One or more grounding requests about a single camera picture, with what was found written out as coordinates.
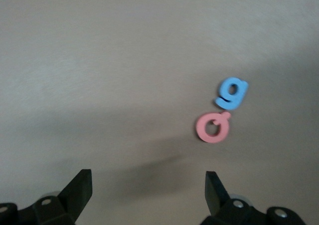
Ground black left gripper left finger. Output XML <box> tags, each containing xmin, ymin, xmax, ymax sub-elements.
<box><xmin>0</xmin><ymin>169</ymin><xmax>93</xmax><ymax>225</ymax></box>

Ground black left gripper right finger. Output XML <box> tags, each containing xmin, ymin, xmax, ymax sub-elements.
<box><xmin>200</xmin><ymin>170</ymin><xmax>306</xmax><ymax>225</ymax></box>

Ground pink capital letter Q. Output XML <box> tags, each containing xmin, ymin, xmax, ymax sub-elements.
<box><xmin>195</xmin><ymin>112</ymin><xmax>232</xmax><ymax>144</ymax></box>

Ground blue lowercase letter g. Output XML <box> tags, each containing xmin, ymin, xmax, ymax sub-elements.
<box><xmin>214</xmin><ymin>77</ymin><xmax>249</xmax><ymax>111</ymax></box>

